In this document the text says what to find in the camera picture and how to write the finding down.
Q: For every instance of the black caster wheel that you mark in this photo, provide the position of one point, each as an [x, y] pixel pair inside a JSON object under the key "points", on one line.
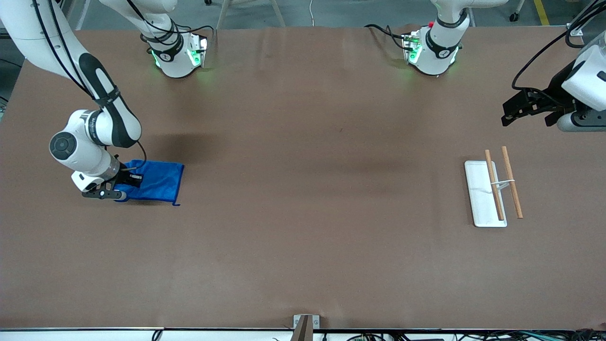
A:
{"points": [[513, 17]]}

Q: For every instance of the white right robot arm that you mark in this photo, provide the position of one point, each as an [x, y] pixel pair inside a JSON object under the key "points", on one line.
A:
{"points": [[85, 132]]}

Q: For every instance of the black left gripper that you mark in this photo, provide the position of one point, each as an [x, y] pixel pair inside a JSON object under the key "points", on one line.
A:
{"points": [[555, 93]]}

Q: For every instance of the beige wooden stand legs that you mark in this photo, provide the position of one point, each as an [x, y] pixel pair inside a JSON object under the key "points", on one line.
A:
{"points": [[277, 12]]}

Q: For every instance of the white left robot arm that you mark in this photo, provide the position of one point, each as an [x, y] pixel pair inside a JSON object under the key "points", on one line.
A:
{"points": [[433, 52]]}

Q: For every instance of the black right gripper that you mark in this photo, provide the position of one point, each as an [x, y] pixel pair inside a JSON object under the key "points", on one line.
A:
{"points": [[126, 176]]}

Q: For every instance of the white towel rack wooden bars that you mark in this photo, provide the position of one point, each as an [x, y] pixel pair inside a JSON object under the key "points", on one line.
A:
{"points": [[482, 208]]}

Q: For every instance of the aluminium frame post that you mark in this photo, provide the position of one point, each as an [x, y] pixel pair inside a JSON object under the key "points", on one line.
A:
{"points": [[576, 31]]}

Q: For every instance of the brown table cover sheet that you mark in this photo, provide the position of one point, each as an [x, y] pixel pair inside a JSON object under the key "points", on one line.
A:
{"points": [[303, 237]]}

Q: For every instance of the metal bracket with brown post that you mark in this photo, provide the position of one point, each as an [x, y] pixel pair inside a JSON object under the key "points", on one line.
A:
{"points": [[305, 327]]}

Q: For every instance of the blue microfibre towel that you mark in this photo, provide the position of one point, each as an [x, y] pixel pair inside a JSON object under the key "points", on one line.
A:
{"points": [[161, 182]]}

